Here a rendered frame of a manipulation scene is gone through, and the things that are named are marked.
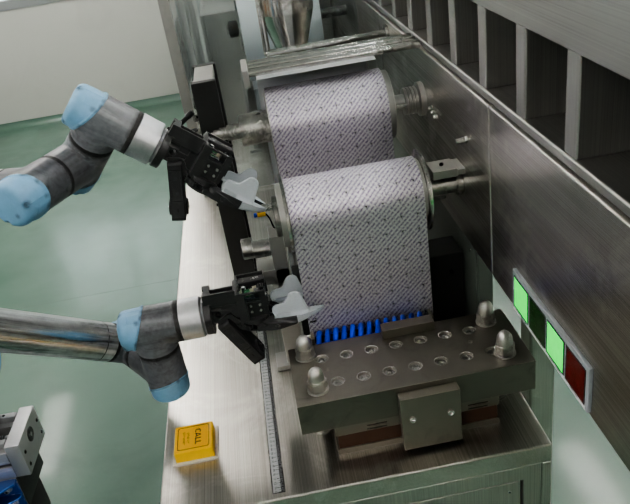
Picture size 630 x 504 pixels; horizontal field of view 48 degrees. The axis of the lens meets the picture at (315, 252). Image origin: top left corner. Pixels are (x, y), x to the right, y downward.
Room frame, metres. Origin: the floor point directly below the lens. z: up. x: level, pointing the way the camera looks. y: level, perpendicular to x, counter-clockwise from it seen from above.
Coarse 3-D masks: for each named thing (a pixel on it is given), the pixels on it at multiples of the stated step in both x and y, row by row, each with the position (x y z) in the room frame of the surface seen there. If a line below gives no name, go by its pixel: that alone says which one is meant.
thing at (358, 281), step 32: (320, 256) 1.09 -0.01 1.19; (352, 256) 1.10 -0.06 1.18; (384, 256) 1.10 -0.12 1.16; (416, 256) 1.10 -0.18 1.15; (320, 288) 1.09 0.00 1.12; (352, 288) 1.09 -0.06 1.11; (384, 288) 1.10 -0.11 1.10; (416, 288) 1.10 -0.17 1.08; (320, 320) 1.09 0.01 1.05; (352, 320) 1.09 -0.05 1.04
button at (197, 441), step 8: (200, 424) 1.01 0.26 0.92; (208, 424) 1.01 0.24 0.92; (176, 432) 1.00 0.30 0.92; (184, 432) 1.00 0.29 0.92; (192, 432) 0.99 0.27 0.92; (200, 432) 0.99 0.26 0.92; (208, 432) 0.99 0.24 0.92; (176, 440) 0.98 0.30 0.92; (184, 440) 0.98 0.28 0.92; (192, 440) 0.97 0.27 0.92; (200, 440) 0.97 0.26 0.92; (208, 440) 0.97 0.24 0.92; (176, 448) 0.96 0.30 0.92; (184, 448) 0.96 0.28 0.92; (192, 448) 0.95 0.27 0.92; (200, 448) 0.95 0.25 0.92; (208, 448) 0.95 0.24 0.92; (176, 456) 0.94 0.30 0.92; (184, 456) 0.95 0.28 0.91; (192, 456) 0.95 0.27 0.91; (200, 456) 0.95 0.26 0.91; (208, 456) 0.95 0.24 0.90
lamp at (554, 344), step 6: (552, 330) 0.76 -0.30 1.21; (552, 336) 0.76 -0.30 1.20; (558, 336) 0.74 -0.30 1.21; (552, 342) 0.76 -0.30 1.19; (558, 342) 0.74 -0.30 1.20; (552, 348) 0.76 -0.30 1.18; (558, 348) 0.74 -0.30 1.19; (552, 354) 0.76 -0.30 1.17; (558, 354) 0.74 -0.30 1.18; (558, 360) 0.74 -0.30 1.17; (558, 366) 0.74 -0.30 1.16
